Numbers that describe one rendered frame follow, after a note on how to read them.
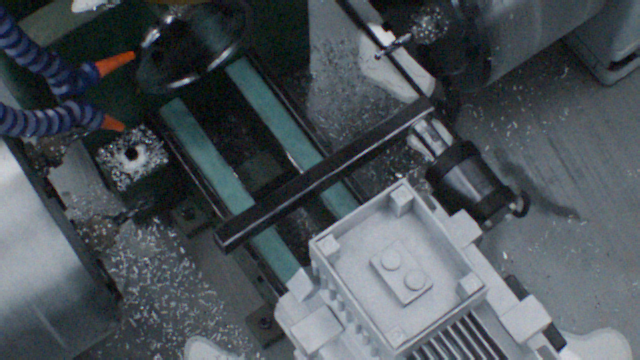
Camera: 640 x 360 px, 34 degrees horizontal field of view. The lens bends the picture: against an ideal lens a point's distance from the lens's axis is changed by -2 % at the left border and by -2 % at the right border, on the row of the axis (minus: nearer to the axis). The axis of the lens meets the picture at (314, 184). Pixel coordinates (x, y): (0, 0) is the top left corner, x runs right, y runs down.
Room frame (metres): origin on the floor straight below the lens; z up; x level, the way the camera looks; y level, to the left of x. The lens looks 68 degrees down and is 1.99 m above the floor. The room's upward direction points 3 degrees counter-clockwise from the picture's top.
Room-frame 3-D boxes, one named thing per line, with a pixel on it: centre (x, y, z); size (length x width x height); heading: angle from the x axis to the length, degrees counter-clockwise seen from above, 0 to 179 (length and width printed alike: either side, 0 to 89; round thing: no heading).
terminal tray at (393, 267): (0.27, -0.07, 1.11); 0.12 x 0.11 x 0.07; 33
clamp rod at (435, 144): (0.43, -0.13, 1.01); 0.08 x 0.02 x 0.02; 33
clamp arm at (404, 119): (0.41, -0.01, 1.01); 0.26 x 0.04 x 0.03; 123
